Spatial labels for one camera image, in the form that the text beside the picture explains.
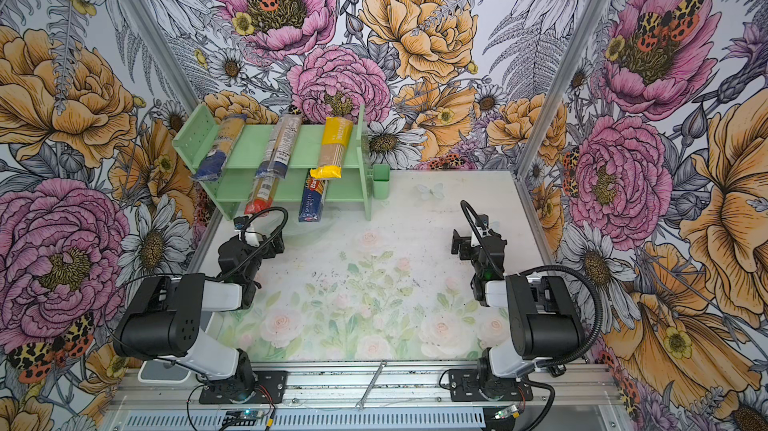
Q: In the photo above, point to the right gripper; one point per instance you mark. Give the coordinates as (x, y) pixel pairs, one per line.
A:
(465, 241)

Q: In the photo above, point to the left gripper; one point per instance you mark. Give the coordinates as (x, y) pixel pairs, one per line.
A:
(279, 248)

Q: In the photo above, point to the red spaghetti bag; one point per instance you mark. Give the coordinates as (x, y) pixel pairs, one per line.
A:
(262, 193)

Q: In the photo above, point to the spaghetti bag with blue end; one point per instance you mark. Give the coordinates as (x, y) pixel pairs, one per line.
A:
(212, 166)

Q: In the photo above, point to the spaghetti bag with white label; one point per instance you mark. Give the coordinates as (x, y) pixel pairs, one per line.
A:
(279, 147)

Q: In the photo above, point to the yellow spaghetti bag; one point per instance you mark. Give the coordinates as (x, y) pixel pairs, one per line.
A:
(335, 140)

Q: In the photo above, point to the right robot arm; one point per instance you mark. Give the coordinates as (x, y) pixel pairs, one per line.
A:
(543, 324)

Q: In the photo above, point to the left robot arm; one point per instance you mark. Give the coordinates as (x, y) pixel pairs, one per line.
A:
(162, 321)

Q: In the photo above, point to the green wooden shelf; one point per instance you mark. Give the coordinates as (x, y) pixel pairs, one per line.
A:
(231, 191)

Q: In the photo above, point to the green cup on shelf side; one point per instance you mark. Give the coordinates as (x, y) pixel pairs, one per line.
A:
(381, 181)

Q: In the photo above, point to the white grey bin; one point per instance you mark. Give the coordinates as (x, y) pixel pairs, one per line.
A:
(162, 373)

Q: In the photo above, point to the green circuit board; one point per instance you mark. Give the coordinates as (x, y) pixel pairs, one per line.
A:
(245, 418)

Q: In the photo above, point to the small board right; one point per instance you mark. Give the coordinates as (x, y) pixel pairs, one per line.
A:
(509, 412)

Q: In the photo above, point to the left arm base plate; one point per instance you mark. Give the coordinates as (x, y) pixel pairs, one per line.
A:
(263, 387)

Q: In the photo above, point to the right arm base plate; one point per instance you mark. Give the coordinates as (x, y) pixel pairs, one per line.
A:
(465, 385)

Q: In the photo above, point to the metal rod on rail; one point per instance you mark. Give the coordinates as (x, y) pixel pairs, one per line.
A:
(361, 403)

